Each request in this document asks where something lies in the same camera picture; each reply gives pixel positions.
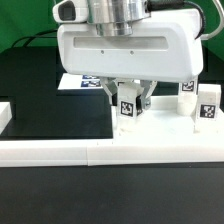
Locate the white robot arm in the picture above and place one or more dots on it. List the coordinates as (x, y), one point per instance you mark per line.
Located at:
(113, 18)

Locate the white U-shaped fence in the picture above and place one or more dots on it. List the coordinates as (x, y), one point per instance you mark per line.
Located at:
(156, 149)

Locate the white marker sheet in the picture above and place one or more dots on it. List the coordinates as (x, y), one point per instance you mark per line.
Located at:
(79, 82)

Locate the white square tabletop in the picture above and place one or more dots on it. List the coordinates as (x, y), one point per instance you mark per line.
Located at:
(167, 117)

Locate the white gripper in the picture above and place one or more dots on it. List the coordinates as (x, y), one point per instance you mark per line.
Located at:
(164, 47)

